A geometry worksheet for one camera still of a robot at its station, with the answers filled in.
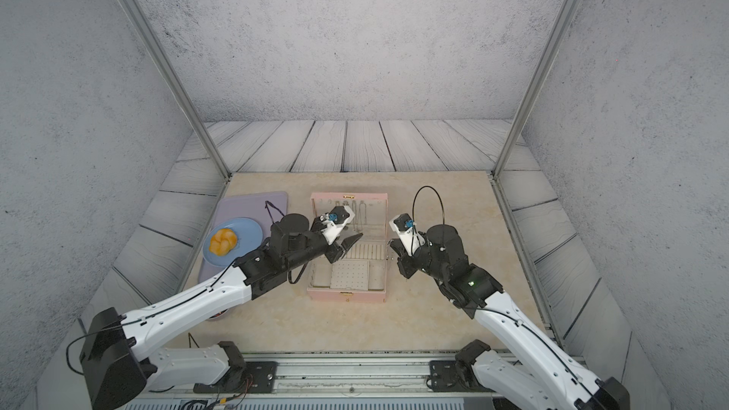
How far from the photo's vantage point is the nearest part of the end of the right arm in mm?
646

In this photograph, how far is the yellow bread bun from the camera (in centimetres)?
97

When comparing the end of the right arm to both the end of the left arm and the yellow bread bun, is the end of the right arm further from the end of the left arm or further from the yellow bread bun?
the yellow bread bun

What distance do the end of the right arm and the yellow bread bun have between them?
636 millimetres
